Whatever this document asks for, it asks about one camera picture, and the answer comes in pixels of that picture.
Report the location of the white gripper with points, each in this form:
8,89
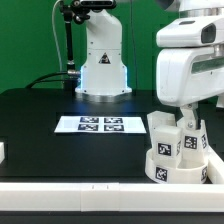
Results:
177,84

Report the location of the white round stool seat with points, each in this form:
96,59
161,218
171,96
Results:
190,173

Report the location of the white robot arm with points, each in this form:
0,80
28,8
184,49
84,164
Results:
103,74

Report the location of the white right fence bar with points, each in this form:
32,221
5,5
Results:
215,168

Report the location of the white fence bar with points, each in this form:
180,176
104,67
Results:
86,197
215,168

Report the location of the white sheet with markers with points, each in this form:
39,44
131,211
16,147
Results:
100,124

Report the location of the white left fence block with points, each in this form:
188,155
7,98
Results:
2,152

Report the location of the white front fence bar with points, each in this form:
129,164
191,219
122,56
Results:
86,197

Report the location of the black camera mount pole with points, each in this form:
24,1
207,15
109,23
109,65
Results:
78,11

